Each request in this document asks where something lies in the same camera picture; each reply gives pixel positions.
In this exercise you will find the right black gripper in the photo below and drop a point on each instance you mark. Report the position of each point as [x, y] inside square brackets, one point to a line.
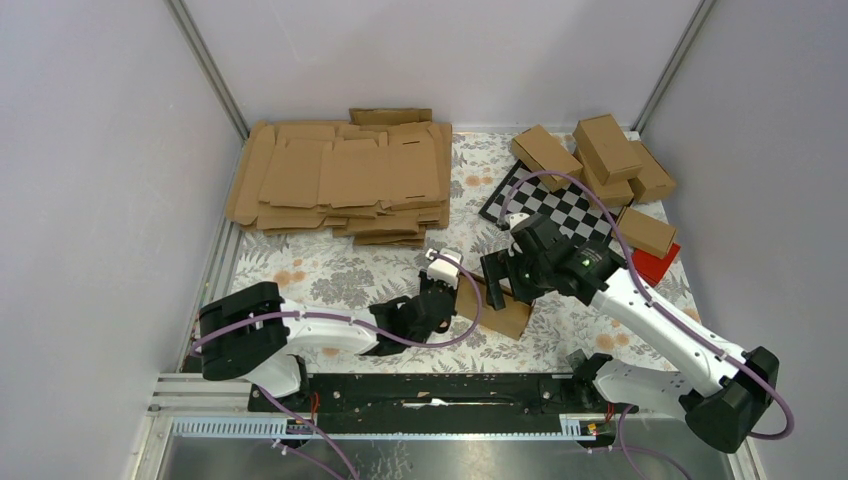
[501, 264]

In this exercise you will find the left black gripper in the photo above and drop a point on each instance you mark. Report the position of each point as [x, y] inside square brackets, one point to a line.
[425, 281]

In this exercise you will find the brown cardboard box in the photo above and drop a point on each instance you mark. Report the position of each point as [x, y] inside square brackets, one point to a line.
[511, 321]

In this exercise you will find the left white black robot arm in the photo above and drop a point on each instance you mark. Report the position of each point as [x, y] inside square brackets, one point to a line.
[255, 334]

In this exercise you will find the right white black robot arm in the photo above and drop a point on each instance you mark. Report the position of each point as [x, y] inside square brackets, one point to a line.
[717, 388]

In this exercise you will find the folded brown box far left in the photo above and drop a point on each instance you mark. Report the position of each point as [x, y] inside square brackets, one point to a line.
[539, 151]

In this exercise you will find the folded brown box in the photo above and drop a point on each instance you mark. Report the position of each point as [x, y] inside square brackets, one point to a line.
[604, 146]
[653, 182]
[646, 233]
[615, 194]
[539, 151]

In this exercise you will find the folded brown box middle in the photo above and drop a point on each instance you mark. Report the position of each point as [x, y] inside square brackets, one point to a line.
[615, 194]

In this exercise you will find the folded brown box near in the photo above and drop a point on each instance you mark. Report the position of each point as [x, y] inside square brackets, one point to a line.
[646, 233]

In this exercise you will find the red box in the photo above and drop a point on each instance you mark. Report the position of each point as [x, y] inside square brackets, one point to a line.
[652, 269]

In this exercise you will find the folded brown box top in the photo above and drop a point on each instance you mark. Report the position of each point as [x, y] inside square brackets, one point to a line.
[604, 146]

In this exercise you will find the folded brown box right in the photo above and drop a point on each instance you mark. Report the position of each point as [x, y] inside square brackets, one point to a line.
[653, 182]

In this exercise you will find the black white checkerboard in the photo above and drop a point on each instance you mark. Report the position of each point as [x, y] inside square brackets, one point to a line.
[569, 207]

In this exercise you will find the floral patterned table mat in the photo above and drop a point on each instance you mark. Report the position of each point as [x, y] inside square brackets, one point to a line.
[318, 268]

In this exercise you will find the stack of flat cardboard blanks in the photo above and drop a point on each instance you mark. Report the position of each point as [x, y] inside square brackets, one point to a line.
[381, 177]

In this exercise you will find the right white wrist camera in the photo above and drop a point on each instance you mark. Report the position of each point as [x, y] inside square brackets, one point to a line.
[514, 219]

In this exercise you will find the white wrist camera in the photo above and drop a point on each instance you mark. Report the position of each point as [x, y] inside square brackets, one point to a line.
[444, 266]
[514, 219]

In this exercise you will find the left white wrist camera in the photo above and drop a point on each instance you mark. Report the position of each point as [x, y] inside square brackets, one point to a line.
[444, 266]

